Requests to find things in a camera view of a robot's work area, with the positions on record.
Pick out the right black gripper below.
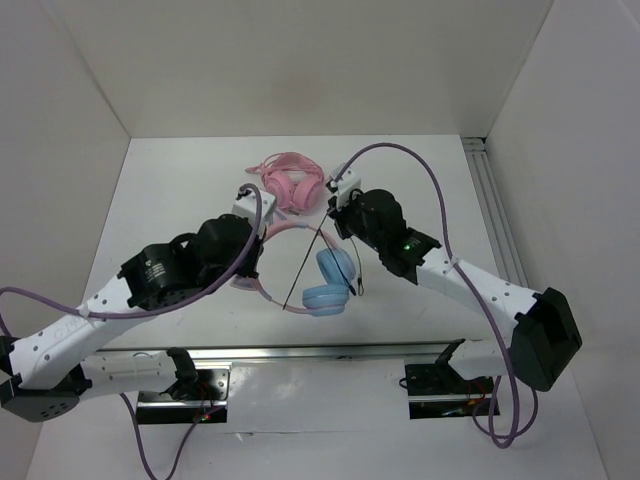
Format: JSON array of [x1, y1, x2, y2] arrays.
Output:
[[329, 188, 386, 251]]

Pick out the thin black headphone cable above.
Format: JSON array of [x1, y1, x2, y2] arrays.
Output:
[[280, 209, 365, 312]]

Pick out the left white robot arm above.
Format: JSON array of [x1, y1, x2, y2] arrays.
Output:
[[1, 214, 265, 423]]

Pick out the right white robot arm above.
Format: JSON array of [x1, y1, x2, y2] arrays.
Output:
[[328, 188, 583, 392]]

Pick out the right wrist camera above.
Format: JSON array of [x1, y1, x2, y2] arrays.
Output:
[[325, 164, 361, 211]]

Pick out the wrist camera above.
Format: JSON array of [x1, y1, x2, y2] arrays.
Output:
[[325, 164, 361, 211], [231, 189, 277, 227]]

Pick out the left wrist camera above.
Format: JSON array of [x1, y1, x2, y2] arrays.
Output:
[[231, 189, 277, 227]]

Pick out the aluminium front rail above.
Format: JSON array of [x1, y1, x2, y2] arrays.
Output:
[[94, 339, 466, 364]]

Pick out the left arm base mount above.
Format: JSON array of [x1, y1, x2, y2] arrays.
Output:
[[135, 347, 231, 425]]

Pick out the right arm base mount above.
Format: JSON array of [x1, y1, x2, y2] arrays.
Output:
[[398, 360, 495, 420]]

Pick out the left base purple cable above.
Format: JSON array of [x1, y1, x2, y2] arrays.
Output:
[[117, 392, 229, 480]]

